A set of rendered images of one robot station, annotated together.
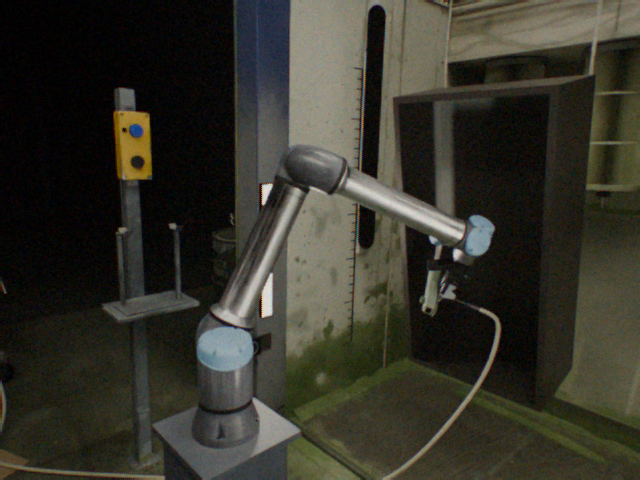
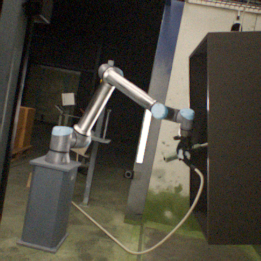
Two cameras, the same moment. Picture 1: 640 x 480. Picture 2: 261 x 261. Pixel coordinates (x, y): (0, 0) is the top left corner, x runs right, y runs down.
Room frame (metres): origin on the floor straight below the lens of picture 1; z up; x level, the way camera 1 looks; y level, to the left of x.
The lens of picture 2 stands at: (0.25, -1.54, 1.11)
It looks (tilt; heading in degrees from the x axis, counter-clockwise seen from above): 3 degrees down; 48
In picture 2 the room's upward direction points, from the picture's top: 11 degrees clockwise
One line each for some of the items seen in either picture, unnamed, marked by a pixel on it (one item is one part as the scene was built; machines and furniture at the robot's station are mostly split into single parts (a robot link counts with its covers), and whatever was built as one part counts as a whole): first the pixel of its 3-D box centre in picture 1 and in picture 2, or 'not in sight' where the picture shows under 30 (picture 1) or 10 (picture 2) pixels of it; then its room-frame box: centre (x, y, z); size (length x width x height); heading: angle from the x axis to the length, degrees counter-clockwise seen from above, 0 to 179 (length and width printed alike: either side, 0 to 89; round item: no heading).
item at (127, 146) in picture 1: (133, 146); not in sight; (1.86, 0.74, 1.42); 0.12 x 0.06 x 0.26; 133
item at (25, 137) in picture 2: not in sight; (20, 135); (1.95, 3.32, 0.33); 0.38 x 0.29 x 0.36; 50
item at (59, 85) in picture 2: not in sight; (50, 95); (5.31, 9.80, 1.29); 2.44 x 0.03 x 2.53; 133
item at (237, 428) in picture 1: (226, 411); (58, 155); (1.19, 0.25, 0.69); 0.19 x 0.19 x 0.10
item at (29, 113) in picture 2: not in sight; (23, 116); (1.95, 3.30, 0.69); 0.38 x 0.29 x 0.36; 49
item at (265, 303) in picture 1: (266, 251); (145, 131); (2.07, 0.24, 0.96); 0.06 x 0.02 x 0.63; 133
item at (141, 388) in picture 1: (135, 288); (98, 134); (1.90, 0.78, 0.82); 0.06 x 0.06 x 1.64; 43
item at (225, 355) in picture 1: (225, 364); (62, 138); (1.20, 0.25, 0.83); 0.17 x 0.15 x 0.18; 16
